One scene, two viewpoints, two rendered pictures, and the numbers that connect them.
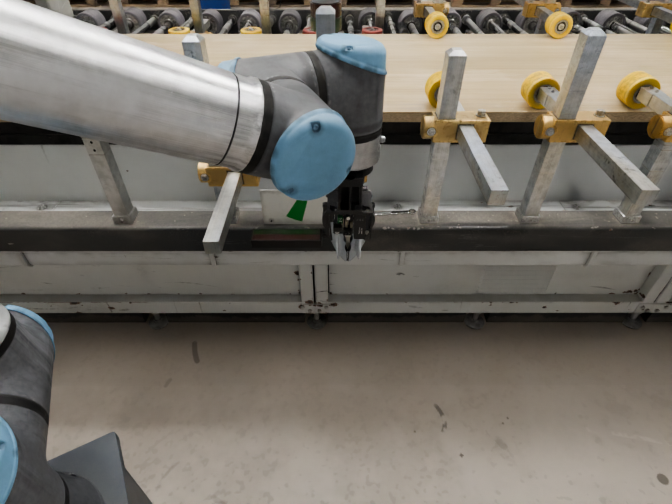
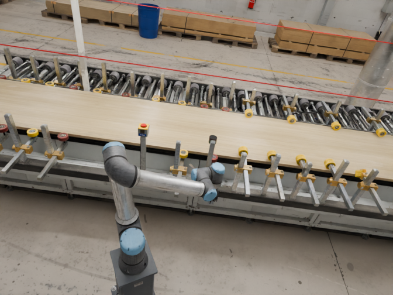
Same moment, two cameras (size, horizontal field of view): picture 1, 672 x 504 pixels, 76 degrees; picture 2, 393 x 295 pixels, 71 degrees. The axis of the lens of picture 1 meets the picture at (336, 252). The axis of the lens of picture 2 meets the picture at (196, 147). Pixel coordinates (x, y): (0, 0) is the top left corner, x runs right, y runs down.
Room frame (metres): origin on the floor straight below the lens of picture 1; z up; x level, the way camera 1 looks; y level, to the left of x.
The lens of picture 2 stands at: (-0.73, 0.18, 2.38)
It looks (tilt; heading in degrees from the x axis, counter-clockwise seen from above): 39 degrees down; 358
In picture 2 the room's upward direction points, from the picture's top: 9 degrees clockwise
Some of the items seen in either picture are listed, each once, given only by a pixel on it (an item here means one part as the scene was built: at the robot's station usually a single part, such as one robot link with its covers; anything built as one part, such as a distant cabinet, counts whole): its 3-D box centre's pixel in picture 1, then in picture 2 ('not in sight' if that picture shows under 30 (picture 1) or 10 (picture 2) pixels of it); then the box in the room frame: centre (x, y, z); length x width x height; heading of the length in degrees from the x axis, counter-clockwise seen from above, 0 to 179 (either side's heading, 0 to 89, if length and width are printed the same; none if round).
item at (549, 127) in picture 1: (570, 126); (273, 173); (0.87, -0.50, 0.95); 0.13 x 0.06 x 0.05; 90
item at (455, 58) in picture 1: (437, 161); (237, 175); (0.87, -0.23, 0.86); 0.03 x 0.03 x 0.48; 0
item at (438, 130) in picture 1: (453, 126); (242, 168); (0.87, -0.25, 0.95); 0.13 x 0.06 x 0.05; 90
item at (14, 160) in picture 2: not in sight; (21, 153); (0.81, 1.48, 0.83); 0.43 x 0.03 x 0.04; 0
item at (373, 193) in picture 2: not in sight; (374, 195); (0.78, -1.27, 0.95); 0.36 x 0.03 x 0.03; 0
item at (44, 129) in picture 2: not in sight; (50, 149); (0.87, 1.27, 0.87); 0.03 x 0.03 x 0.48; 0
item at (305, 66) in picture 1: (271, 97); (201, 175); (0.53, 0.08, 1.14); 0.12 x 0.12 x 0.09; 23
